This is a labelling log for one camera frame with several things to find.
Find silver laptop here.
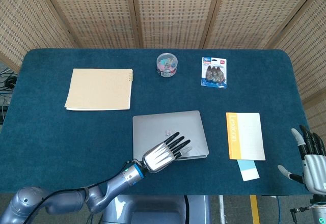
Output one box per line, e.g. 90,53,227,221
132,110,210,161

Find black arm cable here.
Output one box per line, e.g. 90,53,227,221
24,159,140,224

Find clear jar of binder clips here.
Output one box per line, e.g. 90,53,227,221
156,52,178,78

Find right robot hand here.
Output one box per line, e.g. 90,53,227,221
277,124,326,197

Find light blue paper card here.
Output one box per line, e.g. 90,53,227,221
236,159,260,182

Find black floor cables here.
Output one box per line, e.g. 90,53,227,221
0,66,19,97

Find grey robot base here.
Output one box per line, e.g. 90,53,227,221
101,195,212,224

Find woven folding screen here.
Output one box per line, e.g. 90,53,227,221
0,0,326,143

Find tan spiral notebook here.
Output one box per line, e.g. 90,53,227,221
64,68,133,111

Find correction tape blister pack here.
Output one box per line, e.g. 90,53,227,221
200,57,228,89

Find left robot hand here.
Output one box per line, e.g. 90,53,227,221
142,131,193,173

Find orange Lexicon notepad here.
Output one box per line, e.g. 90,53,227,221
226,111,266,161

